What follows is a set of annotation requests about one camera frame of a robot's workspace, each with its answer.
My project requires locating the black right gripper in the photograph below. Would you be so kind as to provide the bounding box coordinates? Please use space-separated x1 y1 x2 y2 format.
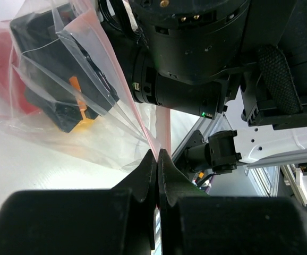
10 10 119 133

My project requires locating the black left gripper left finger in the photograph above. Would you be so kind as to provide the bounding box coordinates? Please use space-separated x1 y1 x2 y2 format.
0 151 157 254

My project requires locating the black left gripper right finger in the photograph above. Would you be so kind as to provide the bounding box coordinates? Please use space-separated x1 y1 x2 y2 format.
157 149 307 254

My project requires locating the clear polka dot zip bag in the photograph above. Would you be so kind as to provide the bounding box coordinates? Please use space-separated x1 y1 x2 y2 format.
0 1 171 171

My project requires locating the red toy pepper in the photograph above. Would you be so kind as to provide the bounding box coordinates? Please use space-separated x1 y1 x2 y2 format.
0 31 40 114

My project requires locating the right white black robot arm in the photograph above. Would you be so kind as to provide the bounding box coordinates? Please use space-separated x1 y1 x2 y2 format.
10 1 307 173

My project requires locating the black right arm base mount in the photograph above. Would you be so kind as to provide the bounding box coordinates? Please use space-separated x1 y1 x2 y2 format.
172 130 211 186

